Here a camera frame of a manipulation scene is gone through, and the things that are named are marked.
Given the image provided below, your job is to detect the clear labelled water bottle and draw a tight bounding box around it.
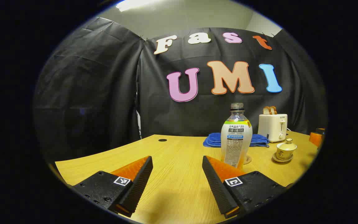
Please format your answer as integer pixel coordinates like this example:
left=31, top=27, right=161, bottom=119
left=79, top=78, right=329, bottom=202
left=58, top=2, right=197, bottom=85
left=221, top=103, right=253, bottom=169

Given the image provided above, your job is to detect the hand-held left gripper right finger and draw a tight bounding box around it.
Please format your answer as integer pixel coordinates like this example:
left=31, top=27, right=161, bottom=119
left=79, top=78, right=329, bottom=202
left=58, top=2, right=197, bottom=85
left=202, top=155, right=288, bottom=219

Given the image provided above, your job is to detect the white toaster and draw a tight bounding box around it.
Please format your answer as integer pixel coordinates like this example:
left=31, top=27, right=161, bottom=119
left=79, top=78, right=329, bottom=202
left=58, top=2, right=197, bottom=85
left=258, top=114, right=288, bottom=143

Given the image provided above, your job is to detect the cream teacup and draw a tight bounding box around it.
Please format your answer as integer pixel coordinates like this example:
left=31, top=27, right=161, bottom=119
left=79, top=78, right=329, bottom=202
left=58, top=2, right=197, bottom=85
left=276, top=146, right=297, bottom=161

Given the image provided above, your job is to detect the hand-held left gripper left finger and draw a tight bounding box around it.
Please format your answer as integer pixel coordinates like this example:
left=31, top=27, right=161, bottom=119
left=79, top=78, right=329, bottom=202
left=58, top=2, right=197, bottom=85
left=72, top=156, right=154, bottom=217

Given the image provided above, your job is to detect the cream saucer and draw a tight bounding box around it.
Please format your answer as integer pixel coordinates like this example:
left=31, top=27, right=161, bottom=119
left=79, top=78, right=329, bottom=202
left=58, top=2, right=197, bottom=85
left=272, top=152, right=294, bottom=163

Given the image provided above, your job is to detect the blue folded towel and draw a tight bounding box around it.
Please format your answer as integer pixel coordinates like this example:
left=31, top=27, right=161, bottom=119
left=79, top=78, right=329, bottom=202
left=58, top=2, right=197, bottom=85
left=203, top=133, right=270, bottom=148

